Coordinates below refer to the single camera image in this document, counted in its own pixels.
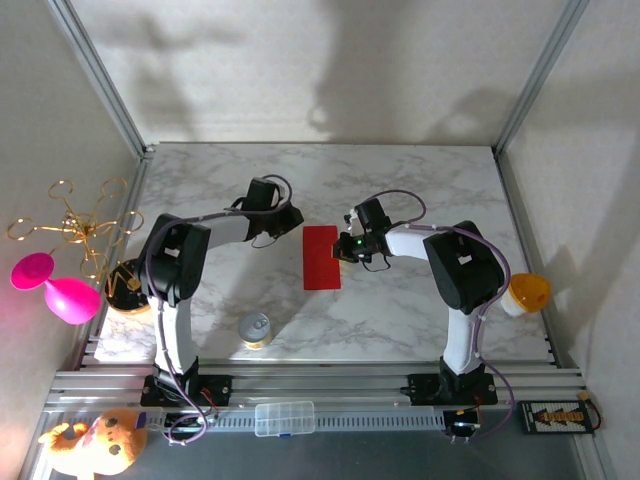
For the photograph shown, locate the red paper sheet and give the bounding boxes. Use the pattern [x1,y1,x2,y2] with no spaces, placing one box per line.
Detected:
[302,224,345,292]

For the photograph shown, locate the silver tin can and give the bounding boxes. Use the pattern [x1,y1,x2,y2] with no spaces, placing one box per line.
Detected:
[237,311,274,352]

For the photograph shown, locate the orange plastic wine glass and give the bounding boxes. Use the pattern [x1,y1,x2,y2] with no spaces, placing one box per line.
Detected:
[501,272,553,318]

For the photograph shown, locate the clear plastic compartment box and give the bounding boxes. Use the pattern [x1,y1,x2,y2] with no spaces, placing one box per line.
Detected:
[254,400,317,438]

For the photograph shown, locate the small black controller board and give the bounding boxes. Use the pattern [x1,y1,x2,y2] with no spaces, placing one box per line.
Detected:
[164,412,214,435]
[442,408,484,439]

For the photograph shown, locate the pink plastic wine glass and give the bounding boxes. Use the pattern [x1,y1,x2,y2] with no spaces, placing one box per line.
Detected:
[10,252,102,326]

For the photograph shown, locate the black power distribution board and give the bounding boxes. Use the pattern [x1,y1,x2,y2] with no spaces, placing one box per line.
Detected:
[519,399,599,435]

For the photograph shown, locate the yellow connector power lead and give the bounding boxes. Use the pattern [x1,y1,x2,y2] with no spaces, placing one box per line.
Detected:
[578,391,605,431]

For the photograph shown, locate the orange plush toy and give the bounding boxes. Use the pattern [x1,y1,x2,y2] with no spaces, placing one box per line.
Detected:
[38,408,149,476]

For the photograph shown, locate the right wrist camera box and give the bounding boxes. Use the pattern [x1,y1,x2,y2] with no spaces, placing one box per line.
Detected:
[343,197,392,235]

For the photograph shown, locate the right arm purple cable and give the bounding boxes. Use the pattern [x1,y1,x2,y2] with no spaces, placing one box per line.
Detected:
[349,189,516,445]

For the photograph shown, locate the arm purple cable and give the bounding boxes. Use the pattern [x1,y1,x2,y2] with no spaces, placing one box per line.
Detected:
[142,173,294,447]
[349,189,516,445]

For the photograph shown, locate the aluminium frame rail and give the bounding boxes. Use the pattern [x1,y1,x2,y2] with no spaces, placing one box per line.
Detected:
[47,367,589,415]

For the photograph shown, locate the aluminium table side rail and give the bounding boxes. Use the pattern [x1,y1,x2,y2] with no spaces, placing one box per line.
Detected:
[74,152,154,371]
[494,149,566,369]

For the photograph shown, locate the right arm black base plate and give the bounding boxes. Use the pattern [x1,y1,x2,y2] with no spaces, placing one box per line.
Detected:
[407,372,500,407]

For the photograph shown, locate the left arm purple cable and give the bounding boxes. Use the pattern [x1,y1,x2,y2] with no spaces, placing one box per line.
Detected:
[142,173,294,447]

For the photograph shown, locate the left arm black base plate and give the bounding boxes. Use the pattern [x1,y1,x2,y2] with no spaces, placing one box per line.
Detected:
[140,373,234,407]

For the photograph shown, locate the grey slotted cable duct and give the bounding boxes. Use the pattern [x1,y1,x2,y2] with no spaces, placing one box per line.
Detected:
[142,405,447,434]

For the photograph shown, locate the gold wire glass rack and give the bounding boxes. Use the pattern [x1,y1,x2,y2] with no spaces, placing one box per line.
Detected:
[7,177,152,315]

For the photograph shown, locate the aluminium frame post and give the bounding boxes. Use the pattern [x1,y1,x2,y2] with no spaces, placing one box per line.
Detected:
[47,0,154,161]
[492,0,592,156]

